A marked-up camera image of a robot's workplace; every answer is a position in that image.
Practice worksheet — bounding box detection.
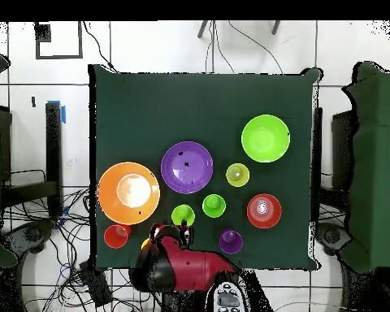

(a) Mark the light green tapered cup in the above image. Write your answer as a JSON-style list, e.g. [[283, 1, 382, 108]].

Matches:
[[171, 203, 196, 228]]

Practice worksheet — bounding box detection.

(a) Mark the orange-red cup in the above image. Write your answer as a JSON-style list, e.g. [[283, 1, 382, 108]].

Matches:
[[103, 223, 132, 249]]

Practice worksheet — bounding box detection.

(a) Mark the green stepped cup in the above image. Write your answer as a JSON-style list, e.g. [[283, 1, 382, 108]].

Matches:
[[201, 193, 227, 219]]

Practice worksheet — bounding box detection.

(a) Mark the purple bowl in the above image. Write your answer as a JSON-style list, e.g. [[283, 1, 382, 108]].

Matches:
[[160, 141, 215, 195]]

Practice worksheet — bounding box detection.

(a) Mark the purple cup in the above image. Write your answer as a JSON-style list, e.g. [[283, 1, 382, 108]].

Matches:
[[219, 227, 244, 255]]

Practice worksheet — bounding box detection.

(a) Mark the yellow tapered cup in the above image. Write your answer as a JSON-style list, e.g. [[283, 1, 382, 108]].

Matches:
[[226, 162, 251, 189]]

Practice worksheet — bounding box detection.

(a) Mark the large yellow-orange bowl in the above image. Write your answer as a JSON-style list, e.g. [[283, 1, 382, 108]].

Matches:
[[97, 161, 161, 226]]

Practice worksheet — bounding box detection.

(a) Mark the orange-red bowl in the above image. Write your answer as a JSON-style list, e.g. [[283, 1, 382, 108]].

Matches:
[[245, 193, 283, 230]]

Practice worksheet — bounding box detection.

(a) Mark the black power strip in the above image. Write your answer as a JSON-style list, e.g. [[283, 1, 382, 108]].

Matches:
[[79, 259, 113, 308]]

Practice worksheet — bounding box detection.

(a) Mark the dark green tablecloth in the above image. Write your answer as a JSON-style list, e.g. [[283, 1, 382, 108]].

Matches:
[[89, 63, 323, 272]]

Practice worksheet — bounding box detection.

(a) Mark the green bowl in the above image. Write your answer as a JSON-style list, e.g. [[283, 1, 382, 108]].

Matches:
[[240, 114, 292, 163]]

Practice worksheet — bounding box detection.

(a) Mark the grey office chair base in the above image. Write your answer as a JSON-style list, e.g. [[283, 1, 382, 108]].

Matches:
[[314, 222, 353, 256]]

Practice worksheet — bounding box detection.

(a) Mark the black stand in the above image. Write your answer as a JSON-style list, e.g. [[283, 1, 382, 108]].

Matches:
[[0, 101, 64, 217]]

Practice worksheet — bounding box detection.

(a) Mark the dark office chair base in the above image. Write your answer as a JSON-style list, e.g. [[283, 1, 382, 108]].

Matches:
[[1, 219, 56, 264]]

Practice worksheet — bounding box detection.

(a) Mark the blue tape strip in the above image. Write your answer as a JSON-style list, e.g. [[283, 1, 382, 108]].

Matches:
[[46, 99, 67, 124]]

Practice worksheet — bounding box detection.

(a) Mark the black box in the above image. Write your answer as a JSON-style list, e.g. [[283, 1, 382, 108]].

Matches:
[[331, 109, 357, 191]]

